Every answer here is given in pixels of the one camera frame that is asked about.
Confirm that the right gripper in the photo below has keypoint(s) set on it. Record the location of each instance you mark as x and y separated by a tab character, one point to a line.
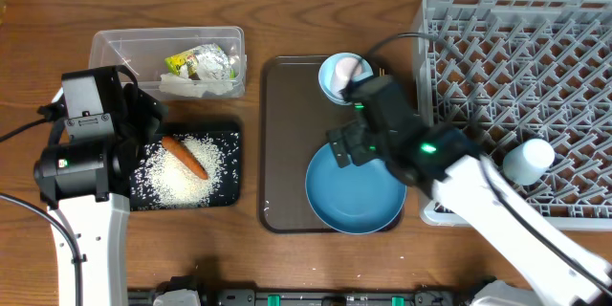
345	142

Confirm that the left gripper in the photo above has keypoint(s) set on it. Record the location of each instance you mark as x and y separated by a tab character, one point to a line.
144	112

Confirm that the pink cup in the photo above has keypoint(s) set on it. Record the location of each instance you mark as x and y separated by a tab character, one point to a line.
345	70

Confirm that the white tissue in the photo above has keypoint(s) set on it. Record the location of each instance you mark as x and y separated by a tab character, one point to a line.
185	87

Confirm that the small light blue bowl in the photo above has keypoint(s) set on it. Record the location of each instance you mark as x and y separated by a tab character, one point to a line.
327	68

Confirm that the large blue plate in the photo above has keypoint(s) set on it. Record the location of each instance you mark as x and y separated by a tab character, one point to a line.
353	199

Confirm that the green yellow snack wrapper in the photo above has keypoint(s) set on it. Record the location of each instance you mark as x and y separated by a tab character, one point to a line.
182	64

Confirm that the white rice pile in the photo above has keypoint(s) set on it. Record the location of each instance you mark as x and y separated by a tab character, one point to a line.
184	177

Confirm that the orange carrot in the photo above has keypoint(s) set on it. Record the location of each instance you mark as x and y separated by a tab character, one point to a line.
178	150

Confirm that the light blue cup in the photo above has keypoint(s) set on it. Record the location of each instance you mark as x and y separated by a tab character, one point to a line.
528	162

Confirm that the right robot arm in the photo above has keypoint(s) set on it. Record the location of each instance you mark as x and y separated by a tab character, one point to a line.
452	170

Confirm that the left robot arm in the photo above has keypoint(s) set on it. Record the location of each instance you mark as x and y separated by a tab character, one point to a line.
89	204

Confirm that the grey dishwasher rack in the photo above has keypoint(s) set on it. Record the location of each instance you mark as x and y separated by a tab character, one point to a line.
507	71

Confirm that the clear plastic bin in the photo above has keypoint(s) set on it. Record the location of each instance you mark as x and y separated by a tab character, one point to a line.
143	51

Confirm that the brown serving tray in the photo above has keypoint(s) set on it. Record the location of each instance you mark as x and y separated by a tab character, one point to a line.
295	116

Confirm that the black shallow tray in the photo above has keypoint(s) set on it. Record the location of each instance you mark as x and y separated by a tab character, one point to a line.
229	191

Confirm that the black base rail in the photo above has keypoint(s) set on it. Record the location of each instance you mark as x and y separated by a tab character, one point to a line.
186	291

